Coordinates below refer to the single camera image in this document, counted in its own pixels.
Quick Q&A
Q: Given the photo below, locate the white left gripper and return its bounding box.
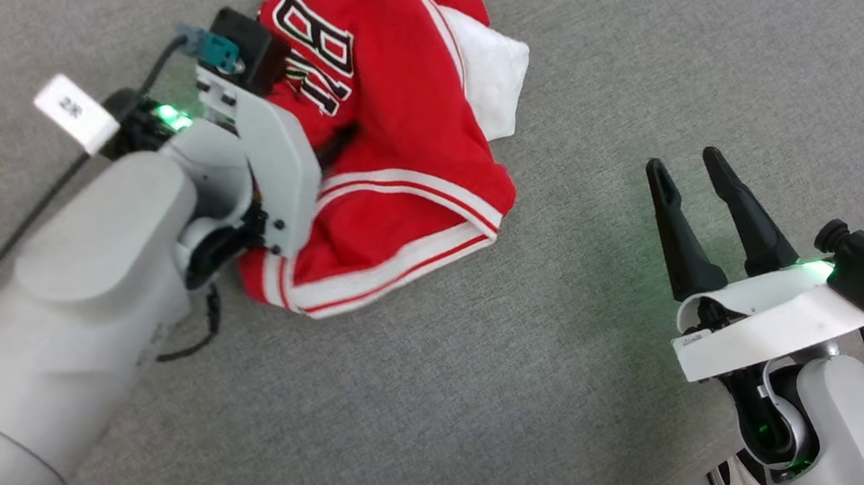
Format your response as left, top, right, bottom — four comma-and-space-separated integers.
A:
194, 47, 377, 268

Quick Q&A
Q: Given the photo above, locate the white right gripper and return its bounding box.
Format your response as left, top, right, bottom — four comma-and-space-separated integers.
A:
643, 129, 864, 387

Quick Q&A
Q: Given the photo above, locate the red Bulls basketball jersey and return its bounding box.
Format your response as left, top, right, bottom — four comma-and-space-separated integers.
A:
208, 0, 558, 328

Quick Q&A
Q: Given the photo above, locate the grey fabric sofa cushion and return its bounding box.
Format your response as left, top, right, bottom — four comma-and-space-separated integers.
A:
0, 0, 864, 485

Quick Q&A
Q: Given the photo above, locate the teal left camera connector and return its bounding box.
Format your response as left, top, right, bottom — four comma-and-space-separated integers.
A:
175, 18, 247, 81

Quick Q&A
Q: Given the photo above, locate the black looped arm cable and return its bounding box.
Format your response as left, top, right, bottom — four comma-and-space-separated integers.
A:
149, 283, 228, 364

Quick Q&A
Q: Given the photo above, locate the white cable label tag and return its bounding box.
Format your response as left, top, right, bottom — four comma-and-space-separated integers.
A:
29, 67, 124, 162

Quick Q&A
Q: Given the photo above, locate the black left camera cable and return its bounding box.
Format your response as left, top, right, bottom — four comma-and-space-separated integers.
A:
0, 34, 222, 331

